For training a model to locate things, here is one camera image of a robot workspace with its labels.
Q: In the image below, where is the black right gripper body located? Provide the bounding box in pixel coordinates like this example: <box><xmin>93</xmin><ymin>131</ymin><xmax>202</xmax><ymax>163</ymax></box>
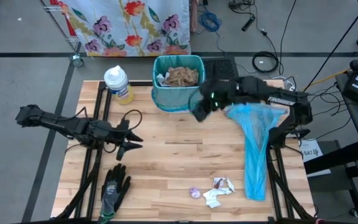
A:
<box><xmin>198</xmin><ymin>77</ymin><xmax>241</xmax><ymax>110</ymax></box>

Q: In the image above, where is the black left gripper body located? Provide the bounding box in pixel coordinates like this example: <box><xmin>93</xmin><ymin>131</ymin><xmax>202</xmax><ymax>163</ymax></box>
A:
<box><xmin>87</xmin><ymin>119</ymin><xmax>130</xmax><ymax>151</ymax></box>

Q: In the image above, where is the teal drawstring trash bag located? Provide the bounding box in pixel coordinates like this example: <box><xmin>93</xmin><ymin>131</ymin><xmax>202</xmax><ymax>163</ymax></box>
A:
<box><xmin>151</xmin><ymin>54</ymin><xmax>206</xmax><ymax>113</ymax></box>

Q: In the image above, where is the brown packing paper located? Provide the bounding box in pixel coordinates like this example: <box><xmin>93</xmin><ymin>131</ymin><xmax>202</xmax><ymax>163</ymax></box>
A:
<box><xmin>165</xmin><ymin>66</ymin><xmax>200</xmax><ymax>88</ymax></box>

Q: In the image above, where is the light blue trash bag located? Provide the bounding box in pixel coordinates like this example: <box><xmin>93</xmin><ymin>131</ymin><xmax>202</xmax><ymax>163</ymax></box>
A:
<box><xmin>224</xmin><ymin>103</ymin><xmax>289</xmax><ymax>202</ymax></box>

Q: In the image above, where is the white wrapper with brown mark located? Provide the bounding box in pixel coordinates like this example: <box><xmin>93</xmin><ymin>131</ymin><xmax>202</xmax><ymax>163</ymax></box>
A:
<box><xmin>212</xmin><ymin>176</ymin><xmax>237</xmax><ymax>194</ymax></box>

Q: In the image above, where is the purple white wrapper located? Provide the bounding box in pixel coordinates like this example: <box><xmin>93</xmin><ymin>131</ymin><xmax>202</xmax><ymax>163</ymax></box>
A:
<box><xmin>189</xmin><ymin>186</ymin><xmax>202</xmax><ymax>200</ymax></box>

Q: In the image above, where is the white paper sheet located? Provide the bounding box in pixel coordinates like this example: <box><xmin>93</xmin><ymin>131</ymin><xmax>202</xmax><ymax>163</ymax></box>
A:
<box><xmin>202</xmin><ymin>187</ymin><xmax>232</xmax><ymax>209</ymax></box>

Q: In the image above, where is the black vented panel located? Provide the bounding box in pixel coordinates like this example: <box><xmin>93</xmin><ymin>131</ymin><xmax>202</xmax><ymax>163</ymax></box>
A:
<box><xmin>203</xmin><ymin>57</ymin><xmax>239</xmax><ymax>81</ymax></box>

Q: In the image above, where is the black grey work glove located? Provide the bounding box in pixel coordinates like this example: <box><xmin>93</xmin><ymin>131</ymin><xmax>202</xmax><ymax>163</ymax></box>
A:
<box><xmin>99</xmin><ymin>163</ymin><xmax>132</xmax><ymax>224</ymax></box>

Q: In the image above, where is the yellow Lysol wipes canister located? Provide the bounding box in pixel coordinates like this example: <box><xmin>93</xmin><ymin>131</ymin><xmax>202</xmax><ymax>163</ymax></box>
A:
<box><xmin>103</xmin><ymin>65</ymin><xmax>135</xmax><ymax>106</ymax></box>

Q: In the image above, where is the white power adapter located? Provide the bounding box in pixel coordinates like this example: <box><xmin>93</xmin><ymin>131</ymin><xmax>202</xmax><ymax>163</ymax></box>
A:
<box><xmin>271</xmin><ymin>75</ymin><xmax>297</xmax><ymax>93</ymax></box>

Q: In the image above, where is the black power strip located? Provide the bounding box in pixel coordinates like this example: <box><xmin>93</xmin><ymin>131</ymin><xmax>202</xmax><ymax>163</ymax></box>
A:
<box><xmin>241</xmin><ymin>14</ymin><xmax>257</xmax><ymax>32</ymax></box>

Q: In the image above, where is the white floral cloth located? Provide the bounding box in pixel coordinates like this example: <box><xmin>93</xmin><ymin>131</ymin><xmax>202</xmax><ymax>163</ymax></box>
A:
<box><xmin>59</xmin><ymin>0</ymin><xmax>193</xmax><ymax>58</ymax></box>

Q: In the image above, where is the white printed sheet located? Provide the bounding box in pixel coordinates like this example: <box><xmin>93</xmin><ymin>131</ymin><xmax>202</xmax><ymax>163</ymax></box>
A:
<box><xmin>299</xmin><ymin>138</ymin><xmax>333</xmax><ymax>178</ymax></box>

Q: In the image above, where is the thin black stand pole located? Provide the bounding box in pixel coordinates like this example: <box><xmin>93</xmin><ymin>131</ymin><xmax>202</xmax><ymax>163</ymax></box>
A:
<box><xmin>302</xmin><ymin>0</ymin><xmax>358</xmax><ymax>93</ymax></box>

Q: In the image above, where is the black aluminium table frame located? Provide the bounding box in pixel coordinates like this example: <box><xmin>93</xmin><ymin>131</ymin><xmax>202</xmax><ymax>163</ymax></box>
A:
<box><xmin>52</xmin><ymin>80</ymin><xmax>155</xmax><ymax>220</ymax></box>
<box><xmin>265</xmin><ymin>136</ymin><xmax>318</xmax><ymax>222</ymax></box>

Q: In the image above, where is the black cable coil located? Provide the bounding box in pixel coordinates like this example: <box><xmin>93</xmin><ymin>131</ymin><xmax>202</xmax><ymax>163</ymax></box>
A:
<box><xmin>251</xmin><ymin>50</ymin><xmax>280</xmax><ymax>75</ymax></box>

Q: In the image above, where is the blue cable coil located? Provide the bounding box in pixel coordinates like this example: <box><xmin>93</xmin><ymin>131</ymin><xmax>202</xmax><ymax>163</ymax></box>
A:
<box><xmin>197</xmin><ymin>4</ymin><xmax>223</xmax><ymax>34</ymax></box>

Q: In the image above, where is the long black floor cable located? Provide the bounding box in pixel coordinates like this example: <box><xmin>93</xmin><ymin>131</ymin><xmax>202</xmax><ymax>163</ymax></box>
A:
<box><xmin>260</xmin><ymin>0</ymin><xmax>298</xmax><ymax>68</ymax></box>

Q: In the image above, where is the tan wooden post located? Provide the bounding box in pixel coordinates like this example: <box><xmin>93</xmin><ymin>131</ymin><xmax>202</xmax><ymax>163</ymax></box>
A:
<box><xmin>190</xmin><ymin>0</ymin><xmax>201</xmax><ymax>34</ymax></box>

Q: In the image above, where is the black cable tangle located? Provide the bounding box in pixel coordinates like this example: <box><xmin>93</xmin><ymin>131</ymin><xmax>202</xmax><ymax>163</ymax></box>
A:
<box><xmin>227</xmin><ymin>0</ymin><xmax>256</xmax><ymax>11</ymax></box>

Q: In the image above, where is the metal wire rack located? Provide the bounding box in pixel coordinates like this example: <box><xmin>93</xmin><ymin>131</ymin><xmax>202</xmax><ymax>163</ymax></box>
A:
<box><xmin>40</xmin><ymin>0</ymin><xmax>85</xmax><ymax>68</ymax></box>

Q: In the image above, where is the yellow cable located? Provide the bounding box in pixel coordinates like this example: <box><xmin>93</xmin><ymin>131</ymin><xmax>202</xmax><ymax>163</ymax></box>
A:
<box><xmin>296</xmin><ymin>57</ymin><xmax>358</xmax><ymax>93</ymax></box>

